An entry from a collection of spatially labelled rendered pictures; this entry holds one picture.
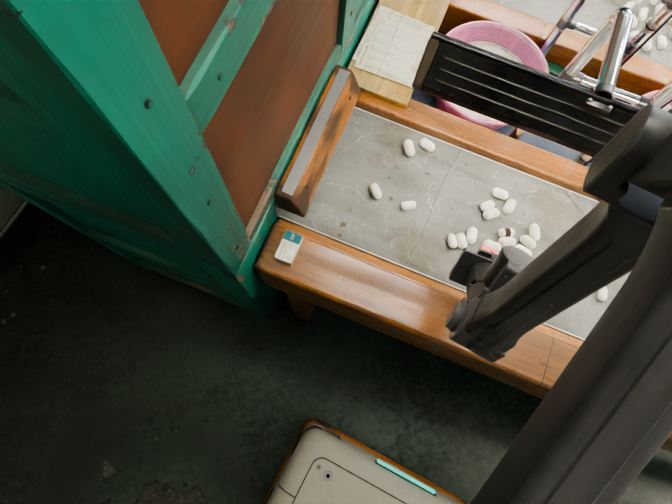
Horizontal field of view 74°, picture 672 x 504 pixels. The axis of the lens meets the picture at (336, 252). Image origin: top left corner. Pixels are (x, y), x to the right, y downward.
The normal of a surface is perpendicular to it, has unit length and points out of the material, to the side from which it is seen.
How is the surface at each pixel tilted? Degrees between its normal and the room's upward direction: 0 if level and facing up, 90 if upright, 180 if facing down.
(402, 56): 0
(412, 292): 0
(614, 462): 28
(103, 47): 90
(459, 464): 0
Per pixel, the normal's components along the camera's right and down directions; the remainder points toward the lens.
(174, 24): 0.93, 0.37
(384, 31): 0.05, -0.25
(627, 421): -0.23, 0.13
